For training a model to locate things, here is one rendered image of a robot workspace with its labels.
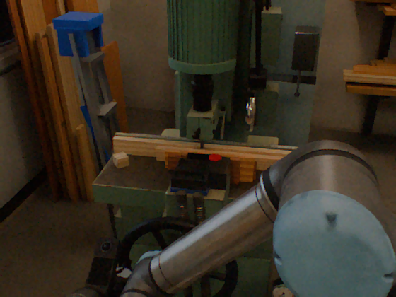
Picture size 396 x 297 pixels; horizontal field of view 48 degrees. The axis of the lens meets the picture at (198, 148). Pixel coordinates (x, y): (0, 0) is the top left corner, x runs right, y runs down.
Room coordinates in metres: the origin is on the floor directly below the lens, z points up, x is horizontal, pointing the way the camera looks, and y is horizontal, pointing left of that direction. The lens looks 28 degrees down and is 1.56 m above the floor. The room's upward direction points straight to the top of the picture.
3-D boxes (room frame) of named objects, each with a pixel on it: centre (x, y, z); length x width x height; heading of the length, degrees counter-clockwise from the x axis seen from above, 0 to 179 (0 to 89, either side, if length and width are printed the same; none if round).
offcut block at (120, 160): (1.11, 0.22, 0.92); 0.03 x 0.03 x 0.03; 31
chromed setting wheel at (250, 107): (1.22, -0.16, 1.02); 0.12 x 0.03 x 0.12; 170
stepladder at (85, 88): (1.88, 0.45, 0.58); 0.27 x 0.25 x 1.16; 78
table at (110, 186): (1.01, -0.02, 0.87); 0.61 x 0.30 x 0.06; 80
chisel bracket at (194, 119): (1.14, -0.02, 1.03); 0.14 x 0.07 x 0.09; 170
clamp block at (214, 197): (0.92, 0.00, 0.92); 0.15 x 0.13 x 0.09; 80
